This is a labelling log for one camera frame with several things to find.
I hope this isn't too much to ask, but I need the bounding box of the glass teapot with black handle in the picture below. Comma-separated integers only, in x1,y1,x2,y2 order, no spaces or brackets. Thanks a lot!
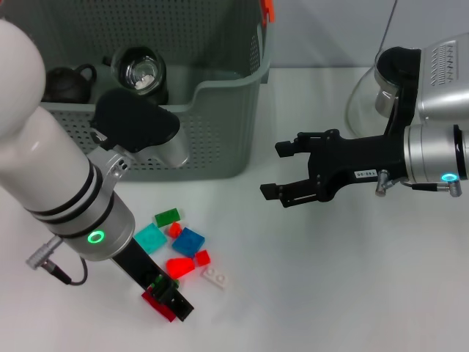
344,46,422,142

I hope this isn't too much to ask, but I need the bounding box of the cyan square toy brick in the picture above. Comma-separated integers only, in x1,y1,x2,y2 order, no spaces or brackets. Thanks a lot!
133,223,169,254

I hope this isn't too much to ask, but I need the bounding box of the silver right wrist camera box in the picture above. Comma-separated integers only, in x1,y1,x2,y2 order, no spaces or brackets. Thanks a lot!
416,32,469,128

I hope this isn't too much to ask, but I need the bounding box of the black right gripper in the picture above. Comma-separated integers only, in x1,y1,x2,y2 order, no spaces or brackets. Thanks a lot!
259,128,407,209

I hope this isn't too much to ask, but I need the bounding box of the green toy brick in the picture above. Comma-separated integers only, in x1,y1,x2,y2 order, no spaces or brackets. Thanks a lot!
153,207,182,227
153,275,180,291

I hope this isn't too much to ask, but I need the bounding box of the blue square toy brick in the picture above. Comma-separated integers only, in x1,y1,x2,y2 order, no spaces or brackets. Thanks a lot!
171,227,206,257

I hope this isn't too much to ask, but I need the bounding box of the grey-green perforated storage basket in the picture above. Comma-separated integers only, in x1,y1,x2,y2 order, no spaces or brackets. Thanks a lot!
0,0,276,183

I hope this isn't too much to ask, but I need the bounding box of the dark red long toy brick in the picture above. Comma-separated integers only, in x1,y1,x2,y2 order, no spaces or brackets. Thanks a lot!
141,290,177,323

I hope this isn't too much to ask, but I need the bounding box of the glass teacup with black base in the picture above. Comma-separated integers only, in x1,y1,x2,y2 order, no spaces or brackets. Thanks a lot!
101,45,168,97
108,82,170,106

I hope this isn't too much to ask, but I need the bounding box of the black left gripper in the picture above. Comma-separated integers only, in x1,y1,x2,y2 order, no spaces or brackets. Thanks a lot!
111,243,194,323

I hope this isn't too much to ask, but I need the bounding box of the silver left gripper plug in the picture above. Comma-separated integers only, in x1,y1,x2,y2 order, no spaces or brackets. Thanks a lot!
25,236,64,271

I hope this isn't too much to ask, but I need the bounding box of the dark clay teapot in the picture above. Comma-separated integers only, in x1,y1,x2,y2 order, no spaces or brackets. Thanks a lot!
42,64,98,105

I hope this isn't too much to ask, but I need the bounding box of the orange basket handle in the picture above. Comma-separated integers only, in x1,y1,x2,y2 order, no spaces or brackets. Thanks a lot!
259,0,276,23

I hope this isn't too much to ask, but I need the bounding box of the silver right gripper cable connector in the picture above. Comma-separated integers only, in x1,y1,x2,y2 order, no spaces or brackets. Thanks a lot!
375,169,462,199

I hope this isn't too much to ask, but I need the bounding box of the orange-red sloped toy brick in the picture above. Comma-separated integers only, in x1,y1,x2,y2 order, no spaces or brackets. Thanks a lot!
165,257,196,279

